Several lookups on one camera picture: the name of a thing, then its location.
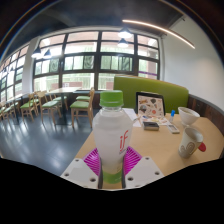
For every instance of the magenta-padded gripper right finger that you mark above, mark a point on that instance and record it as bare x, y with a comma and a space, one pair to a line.
145, 171

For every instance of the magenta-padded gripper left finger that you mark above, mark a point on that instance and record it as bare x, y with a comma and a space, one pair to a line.
77, 173

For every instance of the clear green-capped drink bottle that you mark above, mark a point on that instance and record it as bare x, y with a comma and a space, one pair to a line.
111, 133

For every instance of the small black box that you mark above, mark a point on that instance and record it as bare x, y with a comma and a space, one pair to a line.
150, 125

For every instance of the patterned white paper cup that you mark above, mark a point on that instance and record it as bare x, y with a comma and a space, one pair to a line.
188, 143

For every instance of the colourful sticker sheet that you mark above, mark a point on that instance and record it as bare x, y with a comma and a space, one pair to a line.
161, 120

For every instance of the white paper sheets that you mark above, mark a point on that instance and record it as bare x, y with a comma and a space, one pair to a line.
130, 114

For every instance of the small blue-capped white bottle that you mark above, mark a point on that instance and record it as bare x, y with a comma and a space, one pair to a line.
172, 116

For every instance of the flat round red coaster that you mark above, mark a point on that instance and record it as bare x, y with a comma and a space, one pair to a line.
202, 147

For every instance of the black-framed picture stand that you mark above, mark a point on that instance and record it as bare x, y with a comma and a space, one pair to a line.
150, 104

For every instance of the group of green-seated wooden chairs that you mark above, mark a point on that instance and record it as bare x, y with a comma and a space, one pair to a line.
80, 105

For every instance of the green upholstered bench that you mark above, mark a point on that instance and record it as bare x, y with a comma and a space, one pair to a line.
173, 93

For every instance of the wooden dining table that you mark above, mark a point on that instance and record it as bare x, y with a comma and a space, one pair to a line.
63, 90

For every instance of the large black-framed window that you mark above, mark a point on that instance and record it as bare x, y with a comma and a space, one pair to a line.
96, 56

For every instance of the group of pendant ceiling lamps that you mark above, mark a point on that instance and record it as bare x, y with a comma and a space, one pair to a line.
124, 34

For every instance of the long curved strip light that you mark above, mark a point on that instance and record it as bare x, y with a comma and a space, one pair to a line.
160, 29

